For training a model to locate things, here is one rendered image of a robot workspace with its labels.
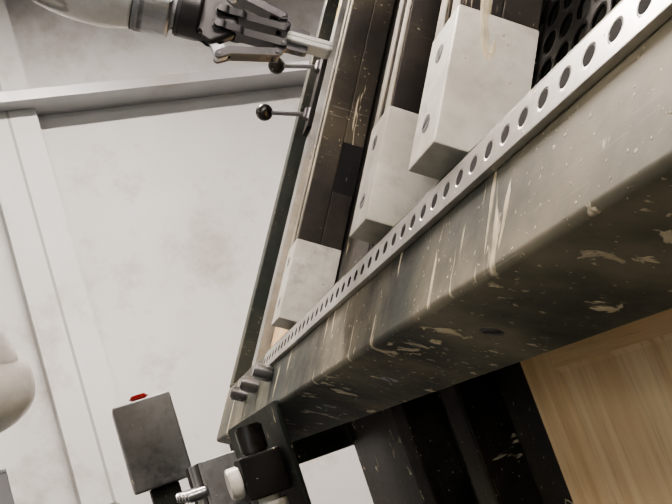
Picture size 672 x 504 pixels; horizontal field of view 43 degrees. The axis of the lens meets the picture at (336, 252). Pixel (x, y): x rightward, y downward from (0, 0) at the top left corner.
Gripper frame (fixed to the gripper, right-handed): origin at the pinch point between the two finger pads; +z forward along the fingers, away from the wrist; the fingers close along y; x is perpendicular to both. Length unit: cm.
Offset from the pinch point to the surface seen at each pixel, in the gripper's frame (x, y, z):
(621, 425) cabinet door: -37, -54, 33
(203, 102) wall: 377, 160, -9
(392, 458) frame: 44, -55, 35
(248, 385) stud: 27, -49, 4
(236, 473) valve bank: 5, -63, 1
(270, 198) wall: 379, 110, 43
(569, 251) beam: -75, -52, 6
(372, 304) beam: -41, -48, 5
